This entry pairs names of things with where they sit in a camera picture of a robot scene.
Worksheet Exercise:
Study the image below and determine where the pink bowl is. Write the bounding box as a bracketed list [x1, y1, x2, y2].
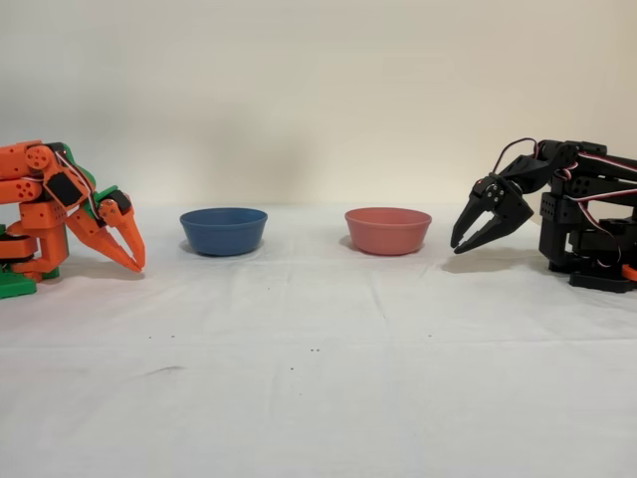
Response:
[344, 207, 433, 257]

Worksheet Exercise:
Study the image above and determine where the white tablecloth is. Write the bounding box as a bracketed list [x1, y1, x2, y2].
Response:
[0, 201, 637, 478]

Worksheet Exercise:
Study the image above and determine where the long arm servo cable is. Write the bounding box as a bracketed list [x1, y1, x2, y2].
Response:
[551, 151, 637, 265]

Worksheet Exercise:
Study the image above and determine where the looped gripper servo cable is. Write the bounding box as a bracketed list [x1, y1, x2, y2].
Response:
[490, 137, 541, 176]

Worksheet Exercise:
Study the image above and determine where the blue bowl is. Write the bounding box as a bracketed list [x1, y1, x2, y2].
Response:
[178, 207, 269, 258]

